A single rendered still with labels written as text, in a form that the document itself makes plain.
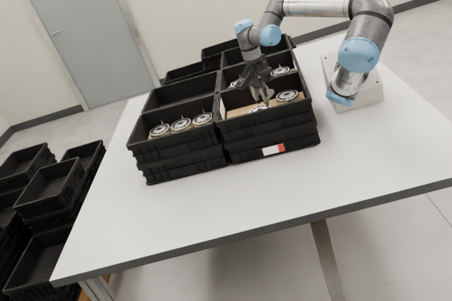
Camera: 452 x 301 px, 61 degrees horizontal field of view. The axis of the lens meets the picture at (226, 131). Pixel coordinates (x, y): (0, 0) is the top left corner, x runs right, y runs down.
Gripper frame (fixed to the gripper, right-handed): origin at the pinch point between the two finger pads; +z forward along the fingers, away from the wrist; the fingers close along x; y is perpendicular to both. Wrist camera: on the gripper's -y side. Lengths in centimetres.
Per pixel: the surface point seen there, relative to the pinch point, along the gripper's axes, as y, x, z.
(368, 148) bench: 15.5, -38.9, 20.6
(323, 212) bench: -21, -46, 21
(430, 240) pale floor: 41, -46, 91
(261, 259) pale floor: -20, 13, 91
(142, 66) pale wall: 73, 331, 57
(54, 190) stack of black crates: -87, 121, 42
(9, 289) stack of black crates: -129, 73, 53
